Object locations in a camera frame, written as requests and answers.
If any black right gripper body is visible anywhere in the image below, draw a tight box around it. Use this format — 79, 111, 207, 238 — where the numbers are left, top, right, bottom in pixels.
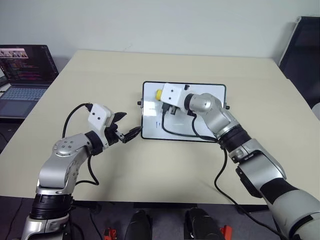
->
161, 102, 180, 116

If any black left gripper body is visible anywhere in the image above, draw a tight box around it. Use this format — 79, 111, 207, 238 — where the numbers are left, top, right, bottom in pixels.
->
102, 121, 121, 149

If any black framed small whiteboard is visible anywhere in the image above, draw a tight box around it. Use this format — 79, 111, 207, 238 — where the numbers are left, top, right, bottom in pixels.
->
137, 80, 230, 143

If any narrow dark rounded shape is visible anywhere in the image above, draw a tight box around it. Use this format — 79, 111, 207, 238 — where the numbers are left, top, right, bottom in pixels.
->
129, 209, 152, 240

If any red plastic clamp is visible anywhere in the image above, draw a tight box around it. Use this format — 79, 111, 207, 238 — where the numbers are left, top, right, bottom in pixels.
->
103, 226, 118, 239
219, 224, 232, 239

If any dark side desk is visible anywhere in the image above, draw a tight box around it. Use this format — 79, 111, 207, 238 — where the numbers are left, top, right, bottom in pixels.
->
0, 54, 71, 154

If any open dark laptop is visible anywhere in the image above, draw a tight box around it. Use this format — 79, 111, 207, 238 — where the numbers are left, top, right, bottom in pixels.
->
0, 44, 60, 120

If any wide dark rounded shape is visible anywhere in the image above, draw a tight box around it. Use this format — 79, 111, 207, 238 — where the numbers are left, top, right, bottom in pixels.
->
184, 207, 225, 240

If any black office chair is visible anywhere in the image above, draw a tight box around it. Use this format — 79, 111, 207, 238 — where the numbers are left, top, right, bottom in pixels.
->
278, 16, 320, 106

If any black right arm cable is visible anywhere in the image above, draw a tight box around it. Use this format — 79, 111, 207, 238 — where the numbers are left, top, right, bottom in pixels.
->
161, 109, 288, 240

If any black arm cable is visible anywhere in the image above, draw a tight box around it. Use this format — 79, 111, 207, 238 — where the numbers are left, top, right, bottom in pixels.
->
61, 102, 100, 186
161, 109, 288, 240

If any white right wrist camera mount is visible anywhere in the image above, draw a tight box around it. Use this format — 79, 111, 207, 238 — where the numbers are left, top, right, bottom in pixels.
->
159, 83, 189, 111

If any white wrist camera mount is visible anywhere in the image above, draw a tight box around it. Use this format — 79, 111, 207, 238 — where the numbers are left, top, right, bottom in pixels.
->
87, 103, 115, 146
159, 83, 189, 111

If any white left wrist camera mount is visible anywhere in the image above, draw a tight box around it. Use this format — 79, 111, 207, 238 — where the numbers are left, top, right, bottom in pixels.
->
87, 103, 115, 146

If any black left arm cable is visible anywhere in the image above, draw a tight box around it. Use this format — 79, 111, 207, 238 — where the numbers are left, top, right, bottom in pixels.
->
61, 102, 100, 186

